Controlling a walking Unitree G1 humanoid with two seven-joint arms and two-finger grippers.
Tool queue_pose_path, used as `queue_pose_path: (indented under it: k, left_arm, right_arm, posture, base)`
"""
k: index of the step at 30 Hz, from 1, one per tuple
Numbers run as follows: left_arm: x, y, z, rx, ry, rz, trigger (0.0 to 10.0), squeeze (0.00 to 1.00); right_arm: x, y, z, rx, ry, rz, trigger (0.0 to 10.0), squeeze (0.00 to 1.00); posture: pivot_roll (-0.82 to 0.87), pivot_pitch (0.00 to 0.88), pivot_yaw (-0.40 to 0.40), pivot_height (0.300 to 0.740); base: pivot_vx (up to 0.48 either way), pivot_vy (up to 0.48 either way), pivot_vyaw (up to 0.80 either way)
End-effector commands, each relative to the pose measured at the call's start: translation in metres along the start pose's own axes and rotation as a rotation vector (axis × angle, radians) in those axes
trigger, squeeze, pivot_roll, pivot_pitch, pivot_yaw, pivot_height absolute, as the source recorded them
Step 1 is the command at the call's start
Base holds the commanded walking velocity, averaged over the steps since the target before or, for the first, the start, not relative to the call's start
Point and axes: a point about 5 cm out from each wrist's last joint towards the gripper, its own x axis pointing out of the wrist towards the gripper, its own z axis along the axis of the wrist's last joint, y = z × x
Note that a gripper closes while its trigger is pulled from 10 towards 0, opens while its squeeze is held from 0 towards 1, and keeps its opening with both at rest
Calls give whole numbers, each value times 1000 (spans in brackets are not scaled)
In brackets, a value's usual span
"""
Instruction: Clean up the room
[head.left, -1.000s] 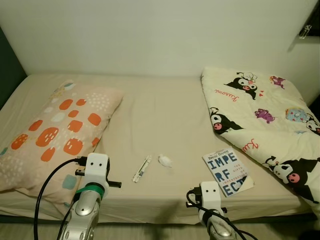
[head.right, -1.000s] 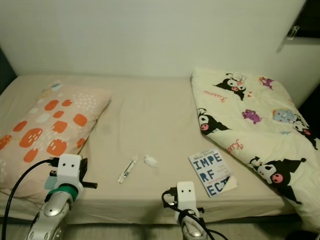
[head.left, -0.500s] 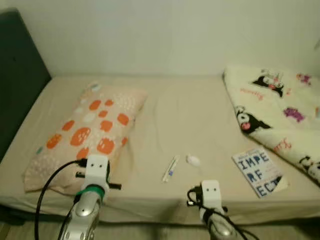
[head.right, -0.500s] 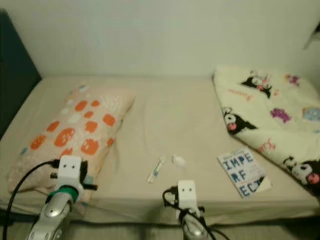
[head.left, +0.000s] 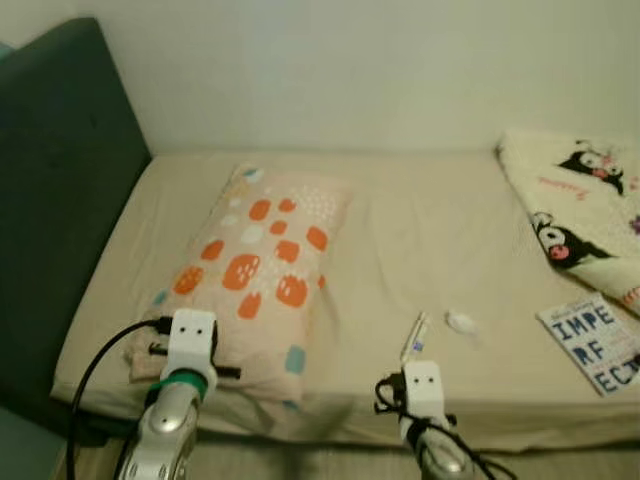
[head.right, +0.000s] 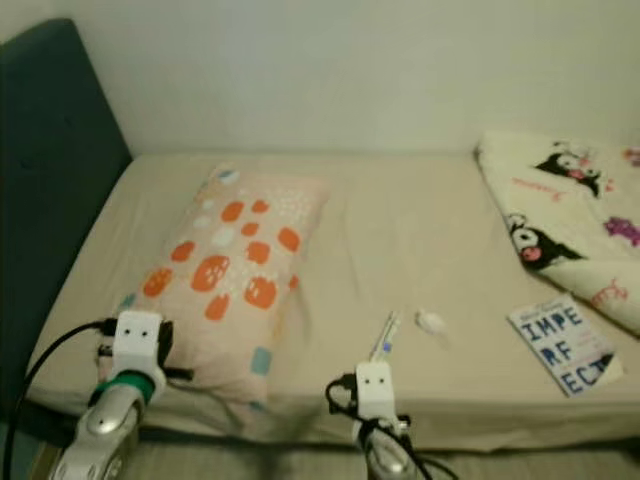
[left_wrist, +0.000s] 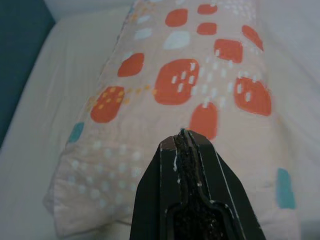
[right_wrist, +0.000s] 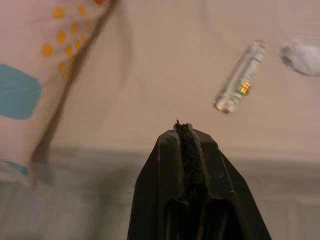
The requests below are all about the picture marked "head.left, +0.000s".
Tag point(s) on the pink pillow orange blotches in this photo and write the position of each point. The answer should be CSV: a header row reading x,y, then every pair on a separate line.
x,y
250,270

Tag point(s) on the small white tube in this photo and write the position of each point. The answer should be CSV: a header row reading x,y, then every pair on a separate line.
x,y
415,335

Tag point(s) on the white book blue letters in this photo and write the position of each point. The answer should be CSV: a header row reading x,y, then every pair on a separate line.
x,y
590,345

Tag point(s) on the white tissue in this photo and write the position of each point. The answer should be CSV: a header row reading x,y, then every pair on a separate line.
x,y
461,322

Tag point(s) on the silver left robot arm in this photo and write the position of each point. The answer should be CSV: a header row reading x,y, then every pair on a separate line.
x,y
165,430

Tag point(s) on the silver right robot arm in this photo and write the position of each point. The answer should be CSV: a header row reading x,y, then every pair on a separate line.
x,y
440,455

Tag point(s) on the beige sheeted mattress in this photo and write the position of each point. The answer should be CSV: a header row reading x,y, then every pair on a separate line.
x,y
420,230

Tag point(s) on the dark green upholstered headboard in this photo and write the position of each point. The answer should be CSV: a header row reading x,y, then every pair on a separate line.
x,y
60,200

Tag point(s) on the cream cartoon print quilt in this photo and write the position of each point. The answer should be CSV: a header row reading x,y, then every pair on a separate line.
x,y
580,200

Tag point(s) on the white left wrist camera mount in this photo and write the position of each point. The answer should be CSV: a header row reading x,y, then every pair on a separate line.
x,y
192,335

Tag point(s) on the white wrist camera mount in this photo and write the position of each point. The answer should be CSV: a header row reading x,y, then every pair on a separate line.
x,y
192,335
422,385

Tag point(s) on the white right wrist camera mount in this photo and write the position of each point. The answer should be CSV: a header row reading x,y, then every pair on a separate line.
x,y
422,385

